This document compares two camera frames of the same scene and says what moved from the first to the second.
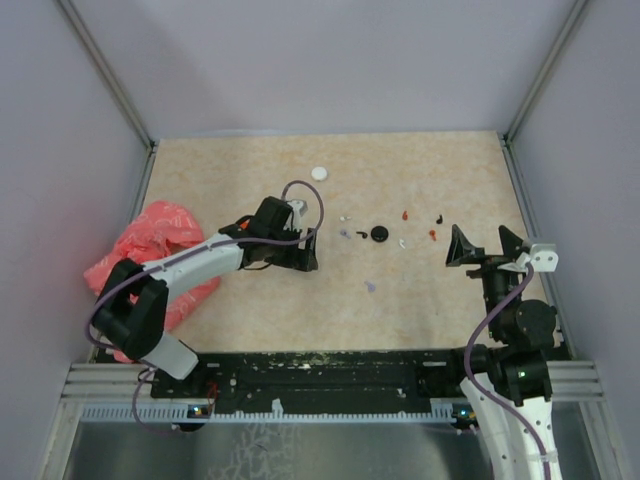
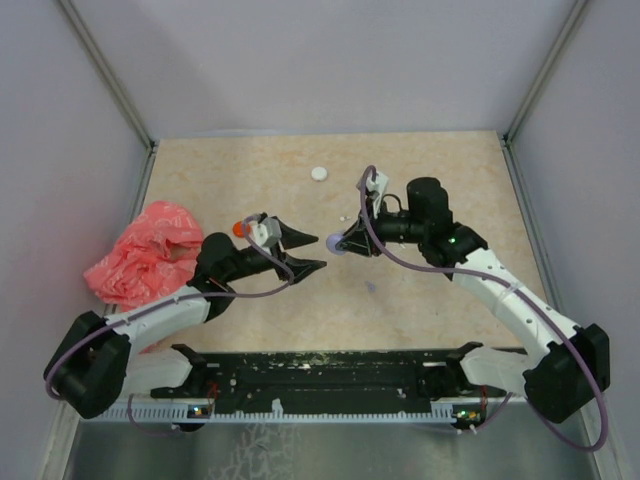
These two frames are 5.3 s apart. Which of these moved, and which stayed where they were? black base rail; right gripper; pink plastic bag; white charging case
Moved: right gripper
Stayed: black base rail; white charging case; pink plastic bag
